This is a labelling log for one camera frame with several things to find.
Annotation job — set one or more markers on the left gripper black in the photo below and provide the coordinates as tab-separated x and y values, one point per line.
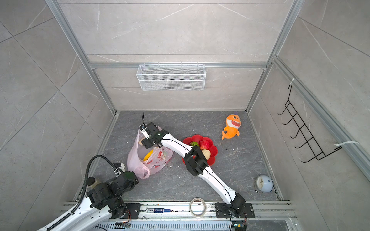
136	182

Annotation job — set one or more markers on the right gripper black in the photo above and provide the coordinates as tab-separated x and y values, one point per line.
146	143

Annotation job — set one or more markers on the pink plastic bag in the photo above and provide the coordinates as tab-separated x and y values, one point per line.
159	159

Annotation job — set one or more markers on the green fake avocado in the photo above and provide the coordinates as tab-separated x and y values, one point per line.
194	144

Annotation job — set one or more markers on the red flower-shaped plate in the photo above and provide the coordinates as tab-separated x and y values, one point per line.
213	148

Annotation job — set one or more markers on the red fake apple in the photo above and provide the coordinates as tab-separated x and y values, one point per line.
204	144

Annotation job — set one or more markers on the peach fake fruit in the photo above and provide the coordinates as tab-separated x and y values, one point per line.
206	153

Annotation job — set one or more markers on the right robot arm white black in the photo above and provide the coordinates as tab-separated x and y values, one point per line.
196	164

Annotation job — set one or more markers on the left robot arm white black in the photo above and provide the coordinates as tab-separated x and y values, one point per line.
101	203

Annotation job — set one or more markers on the yellow fake banana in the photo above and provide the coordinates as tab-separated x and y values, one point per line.
148	155

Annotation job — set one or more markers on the small dark-lid jar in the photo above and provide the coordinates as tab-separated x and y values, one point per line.
92	182

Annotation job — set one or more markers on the blue marker pen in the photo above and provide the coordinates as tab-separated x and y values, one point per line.
158	210

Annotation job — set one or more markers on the orange shark plush toy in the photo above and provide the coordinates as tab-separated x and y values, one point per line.
233	123

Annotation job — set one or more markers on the clear tape roll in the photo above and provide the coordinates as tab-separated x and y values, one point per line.
197	207

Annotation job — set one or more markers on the white round alarm clock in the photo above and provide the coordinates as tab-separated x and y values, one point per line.
263	183

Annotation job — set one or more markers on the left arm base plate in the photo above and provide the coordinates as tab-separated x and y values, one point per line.
132	209

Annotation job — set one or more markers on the white wire mesh basket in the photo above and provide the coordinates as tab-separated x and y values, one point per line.
162	77

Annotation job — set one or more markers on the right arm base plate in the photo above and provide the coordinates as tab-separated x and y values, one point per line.
224	210

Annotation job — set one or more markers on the black wire hook rack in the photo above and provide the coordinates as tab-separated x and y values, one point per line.
302	130

